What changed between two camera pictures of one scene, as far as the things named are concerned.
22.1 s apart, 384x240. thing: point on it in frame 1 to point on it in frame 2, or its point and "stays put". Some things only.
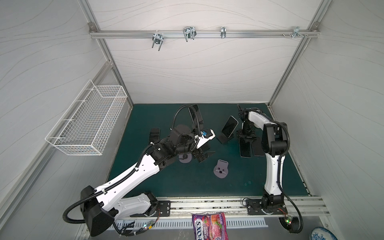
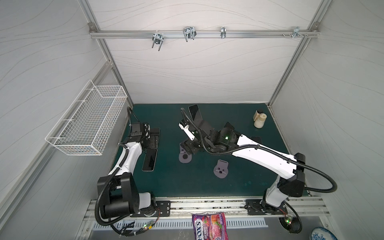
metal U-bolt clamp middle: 189,32 stays put
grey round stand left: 185,160 stays put
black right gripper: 246,132 to 194,128
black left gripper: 203,157 to 149,138
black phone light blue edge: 154,134 stays put
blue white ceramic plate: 322,233 stays put
